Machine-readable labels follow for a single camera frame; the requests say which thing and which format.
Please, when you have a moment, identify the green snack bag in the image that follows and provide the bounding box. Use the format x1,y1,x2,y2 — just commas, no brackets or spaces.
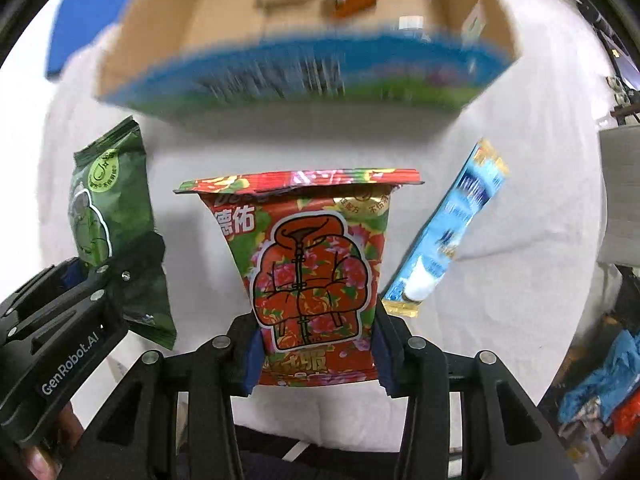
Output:
67,117,177,350

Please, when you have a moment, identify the open cardboard box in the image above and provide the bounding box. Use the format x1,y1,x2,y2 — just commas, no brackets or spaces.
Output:
96,0,520,119

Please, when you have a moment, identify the blue foam mat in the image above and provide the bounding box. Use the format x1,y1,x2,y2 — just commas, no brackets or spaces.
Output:
44,0,128,80

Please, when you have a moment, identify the blue plastic bag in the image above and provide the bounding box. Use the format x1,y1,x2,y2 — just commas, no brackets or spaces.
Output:
558,330,639,424

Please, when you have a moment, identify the grey table cloth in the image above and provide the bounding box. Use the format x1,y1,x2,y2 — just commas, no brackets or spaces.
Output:
139,0,608,400

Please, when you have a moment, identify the beige chair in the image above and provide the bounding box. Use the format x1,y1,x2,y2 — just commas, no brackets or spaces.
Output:
599,125,640,268

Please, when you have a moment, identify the light blue snack packet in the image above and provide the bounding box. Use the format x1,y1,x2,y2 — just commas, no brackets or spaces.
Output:
382,139,509,318

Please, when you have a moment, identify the red floral wipes pack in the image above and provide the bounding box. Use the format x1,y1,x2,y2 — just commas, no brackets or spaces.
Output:
177,168,421,387

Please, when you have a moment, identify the person left hand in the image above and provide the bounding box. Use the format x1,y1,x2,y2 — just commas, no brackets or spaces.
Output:
21,403,84,480

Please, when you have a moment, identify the dark wooden stool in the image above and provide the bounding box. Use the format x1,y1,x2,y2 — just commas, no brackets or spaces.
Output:
605,76,640,126

